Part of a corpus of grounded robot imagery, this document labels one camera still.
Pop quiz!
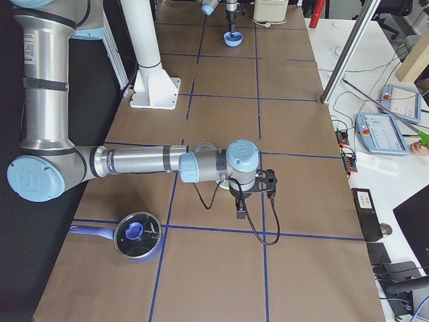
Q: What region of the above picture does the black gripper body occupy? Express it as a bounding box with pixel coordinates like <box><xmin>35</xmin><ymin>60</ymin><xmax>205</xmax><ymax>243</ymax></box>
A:
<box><xmin>225</xmin><ymin>2</ymin><xmax>246</xmax><ymax>24</ymax></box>
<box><xmin>229</xmin><ymin>183</ymin><xmax>252</xmax><ymax>205</ymax></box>

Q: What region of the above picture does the blue bowl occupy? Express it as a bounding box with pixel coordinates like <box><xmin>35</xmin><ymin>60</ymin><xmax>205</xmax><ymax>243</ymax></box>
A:
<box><xmin>223</xmin><ymin>32</ymin><xmax>243</xmax><ymax>47</ymax></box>

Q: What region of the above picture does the green bowl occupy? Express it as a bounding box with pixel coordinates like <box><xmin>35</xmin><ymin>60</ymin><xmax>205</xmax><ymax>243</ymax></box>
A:
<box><xmin>218</xmin><ymin>181</ymin><xmax>229</xmax><ymax>190</ymax></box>

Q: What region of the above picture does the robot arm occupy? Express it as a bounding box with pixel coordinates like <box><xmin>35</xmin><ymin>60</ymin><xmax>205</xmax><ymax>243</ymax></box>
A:
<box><xmin>1</xmin><ymin>1</ymin><xmax>257</xmax><ymax>223</ymax></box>
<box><xmin>197</xmin><ymin>0</ymin><xmax>241</xmax><ymax>38</ymax></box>

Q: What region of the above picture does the white appliance box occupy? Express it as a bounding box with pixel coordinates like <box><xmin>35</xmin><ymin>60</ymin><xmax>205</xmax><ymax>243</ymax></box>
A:
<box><xmin>252</xmin><ymin>0</ymin><xmax>288</xmax><ymax>23</ymax></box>

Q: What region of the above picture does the red cylinder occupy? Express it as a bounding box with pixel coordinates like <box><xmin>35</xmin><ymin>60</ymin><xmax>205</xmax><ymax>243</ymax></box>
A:
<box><xmin>309</xmin><ymin>0</ymin><xmax>326</xmax><ymax>30</ymax></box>

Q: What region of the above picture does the blue saucepan with glass lid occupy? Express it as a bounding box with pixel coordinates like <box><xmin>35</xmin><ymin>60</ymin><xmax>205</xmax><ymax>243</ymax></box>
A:
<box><xmin>69</xmin><ymin>212</ymin><xmax>164</xmax><ymax>262</ymax></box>

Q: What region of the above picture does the teach pendant near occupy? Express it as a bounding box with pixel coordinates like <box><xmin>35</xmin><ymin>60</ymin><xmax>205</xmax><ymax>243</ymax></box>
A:
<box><xmin>355</xmin><ymin>113</ymin><xmax>410</xmax><ymax>156</ymax></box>

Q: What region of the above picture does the teach pendant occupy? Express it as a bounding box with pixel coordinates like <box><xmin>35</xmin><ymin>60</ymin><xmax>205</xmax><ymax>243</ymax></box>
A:
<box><xmin>379</xmin><ymin>84</ymin><xmax>422</xmax><ymax>124</ymax></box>
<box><xmin>355</xmin><ymin>113</ymin><xmax>410</xmax><ymax>156</ymax></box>

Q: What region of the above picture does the black monitor stand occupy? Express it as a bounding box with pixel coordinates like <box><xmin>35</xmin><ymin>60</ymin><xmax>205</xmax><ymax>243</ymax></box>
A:
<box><xmin>373</xmin><ymin>261</ymin><xmax>428</xmax><ymax>321</ymax></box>

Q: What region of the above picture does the teach pendant far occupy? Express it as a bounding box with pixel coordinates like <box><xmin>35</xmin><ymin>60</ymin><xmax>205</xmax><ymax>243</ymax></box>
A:
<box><xmin>379</xmin><ymin>84</ymin><xmax>422</xmax><ymax>124</ymax></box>

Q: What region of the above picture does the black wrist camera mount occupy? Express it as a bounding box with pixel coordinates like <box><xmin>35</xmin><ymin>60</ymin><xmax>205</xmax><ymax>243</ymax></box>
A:
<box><xmin>249</xmin><ymin>169</ymin><xmax>278</xmax><ymax>199</ymax></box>

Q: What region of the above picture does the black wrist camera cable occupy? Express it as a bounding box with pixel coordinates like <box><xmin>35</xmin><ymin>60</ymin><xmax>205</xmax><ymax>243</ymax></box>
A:
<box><xmin>193</xmin><ymin>177</ymin><xmax>281</xmax><ymax>246</ymax></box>

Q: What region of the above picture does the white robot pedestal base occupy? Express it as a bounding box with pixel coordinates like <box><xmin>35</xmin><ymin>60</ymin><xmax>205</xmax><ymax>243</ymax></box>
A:
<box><xmin>121</xmin><ymin>0</ymin><xmax>181</xmax><ymax>110</ymax></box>

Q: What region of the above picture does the aluminium frame post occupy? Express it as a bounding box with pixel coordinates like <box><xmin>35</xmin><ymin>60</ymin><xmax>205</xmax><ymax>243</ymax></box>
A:
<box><xmin>320</xmin><ymin>0</ymin><xmax>381</xmax><ymax>104</ymax></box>

